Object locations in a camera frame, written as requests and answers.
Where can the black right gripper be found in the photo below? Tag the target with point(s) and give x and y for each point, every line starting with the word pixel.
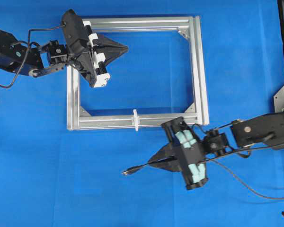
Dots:
pixel 184 154

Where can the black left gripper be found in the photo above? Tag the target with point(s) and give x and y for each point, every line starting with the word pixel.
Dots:
pixel 81 42

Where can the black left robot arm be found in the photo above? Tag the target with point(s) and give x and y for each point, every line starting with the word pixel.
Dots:
pixel 32 59

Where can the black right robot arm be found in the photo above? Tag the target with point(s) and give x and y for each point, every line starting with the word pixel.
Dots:
pixel 267 129

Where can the white string loop holder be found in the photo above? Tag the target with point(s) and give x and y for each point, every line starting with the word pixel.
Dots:
pixel 135 120

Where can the aluminium extrusion frame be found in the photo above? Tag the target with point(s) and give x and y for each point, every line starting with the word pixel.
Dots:
pixel 162 76

